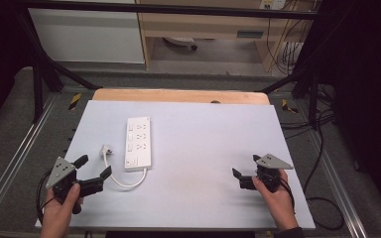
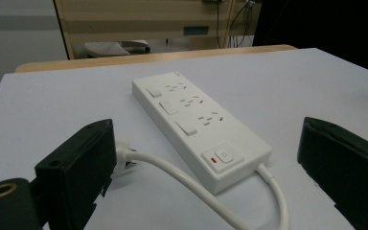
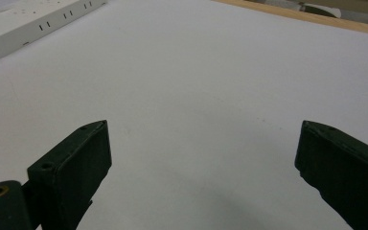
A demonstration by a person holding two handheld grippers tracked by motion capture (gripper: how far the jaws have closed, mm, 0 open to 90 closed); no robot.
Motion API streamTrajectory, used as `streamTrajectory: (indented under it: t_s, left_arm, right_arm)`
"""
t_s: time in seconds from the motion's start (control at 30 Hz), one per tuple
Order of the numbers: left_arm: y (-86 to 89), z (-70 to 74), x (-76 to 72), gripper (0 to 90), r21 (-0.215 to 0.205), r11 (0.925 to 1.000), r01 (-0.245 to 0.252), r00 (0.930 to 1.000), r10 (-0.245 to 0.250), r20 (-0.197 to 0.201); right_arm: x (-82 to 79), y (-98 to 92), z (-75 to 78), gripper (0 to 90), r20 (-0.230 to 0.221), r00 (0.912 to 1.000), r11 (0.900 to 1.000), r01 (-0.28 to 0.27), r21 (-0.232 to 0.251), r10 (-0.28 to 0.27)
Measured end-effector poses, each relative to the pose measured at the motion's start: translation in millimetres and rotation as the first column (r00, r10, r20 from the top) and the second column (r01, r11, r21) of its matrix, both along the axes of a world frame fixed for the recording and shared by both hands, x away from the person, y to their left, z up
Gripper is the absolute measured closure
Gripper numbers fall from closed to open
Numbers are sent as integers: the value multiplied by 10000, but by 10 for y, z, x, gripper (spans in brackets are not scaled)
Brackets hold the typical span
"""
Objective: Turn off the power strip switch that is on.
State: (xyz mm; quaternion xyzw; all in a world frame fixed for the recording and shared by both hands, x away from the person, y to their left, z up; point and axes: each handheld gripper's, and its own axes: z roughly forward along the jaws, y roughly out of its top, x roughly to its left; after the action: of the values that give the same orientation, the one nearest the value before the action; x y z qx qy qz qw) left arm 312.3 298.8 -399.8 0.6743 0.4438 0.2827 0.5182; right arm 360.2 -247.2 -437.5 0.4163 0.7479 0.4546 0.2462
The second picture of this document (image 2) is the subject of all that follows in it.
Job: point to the grey office chair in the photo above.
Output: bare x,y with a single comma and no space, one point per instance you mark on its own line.
115,48

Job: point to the white plug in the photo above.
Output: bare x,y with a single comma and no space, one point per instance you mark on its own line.
123,153

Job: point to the white table cover sheet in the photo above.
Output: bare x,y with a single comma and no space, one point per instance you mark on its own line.
60,96

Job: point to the beige wooden cabinet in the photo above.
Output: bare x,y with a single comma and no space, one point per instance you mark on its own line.
147,22

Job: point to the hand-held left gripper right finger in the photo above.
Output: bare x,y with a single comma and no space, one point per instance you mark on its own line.
348,159

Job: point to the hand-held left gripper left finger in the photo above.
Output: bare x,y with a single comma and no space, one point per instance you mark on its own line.
76,169

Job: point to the white power strip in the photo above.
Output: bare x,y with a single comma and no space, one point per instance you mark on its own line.
198,127

